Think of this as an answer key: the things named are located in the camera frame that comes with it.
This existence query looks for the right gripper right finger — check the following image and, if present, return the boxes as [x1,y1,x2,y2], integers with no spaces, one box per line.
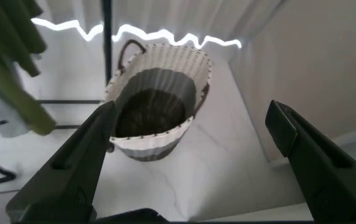
[264,99,356,223]

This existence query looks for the white laundry basket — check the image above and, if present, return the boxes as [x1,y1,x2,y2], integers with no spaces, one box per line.
[105,39,212,162]

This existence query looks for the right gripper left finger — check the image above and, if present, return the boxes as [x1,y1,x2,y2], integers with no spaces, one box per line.
[6,100,117,223]

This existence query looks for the black clothes rack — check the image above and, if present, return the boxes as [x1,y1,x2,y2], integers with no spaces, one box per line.
[0,0,114,133]

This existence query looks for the green long-sleeved shirt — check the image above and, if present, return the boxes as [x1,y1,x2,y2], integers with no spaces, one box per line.
[0,0,57,136]

